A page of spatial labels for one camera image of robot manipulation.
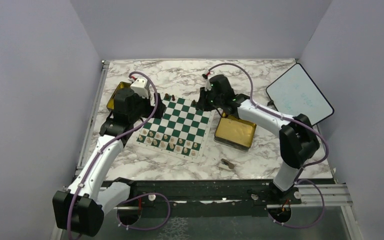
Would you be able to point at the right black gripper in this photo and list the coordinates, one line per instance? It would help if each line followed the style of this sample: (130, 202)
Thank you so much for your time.
(202, 104)

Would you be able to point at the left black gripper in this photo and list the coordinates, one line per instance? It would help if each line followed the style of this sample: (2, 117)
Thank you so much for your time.
(161, 107)

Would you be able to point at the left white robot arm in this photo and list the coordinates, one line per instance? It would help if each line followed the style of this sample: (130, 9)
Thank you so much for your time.
(81, 208)

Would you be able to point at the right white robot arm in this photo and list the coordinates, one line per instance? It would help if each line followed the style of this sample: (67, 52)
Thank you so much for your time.
(297, 140)

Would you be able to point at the gold tin with dark pieces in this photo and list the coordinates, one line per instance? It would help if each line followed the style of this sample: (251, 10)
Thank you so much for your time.
(110, 103)

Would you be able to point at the light wooden chess pieces row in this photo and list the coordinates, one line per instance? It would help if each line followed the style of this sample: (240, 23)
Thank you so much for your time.
(173, 142)

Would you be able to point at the empty gold tin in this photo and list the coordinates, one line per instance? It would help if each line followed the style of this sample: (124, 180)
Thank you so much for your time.
(234, 132)

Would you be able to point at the green and white chessboard mat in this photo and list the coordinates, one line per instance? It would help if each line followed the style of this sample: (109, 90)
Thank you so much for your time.
(181, 116)

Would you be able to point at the small wooden piece on table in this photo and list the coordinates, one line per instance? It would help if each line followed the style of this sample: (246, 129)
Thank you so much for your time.
(227, 165)

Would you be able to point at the white tablet whiteboard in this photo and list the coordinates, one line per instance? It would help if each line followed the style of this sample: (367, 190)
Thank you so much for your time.
(295, 92)

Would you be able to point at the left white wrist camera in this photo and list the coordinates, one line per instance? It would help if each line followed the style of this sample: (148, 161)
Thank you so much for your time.
(141, 87)

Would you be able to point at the aluminium frame rail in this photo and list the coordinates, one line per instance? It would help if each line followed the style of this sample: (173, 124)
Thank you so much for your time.
(92, 117)

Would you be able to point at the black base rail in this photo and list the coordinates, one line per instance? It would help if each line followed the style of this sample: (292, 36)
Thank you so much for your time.
(205, 198)

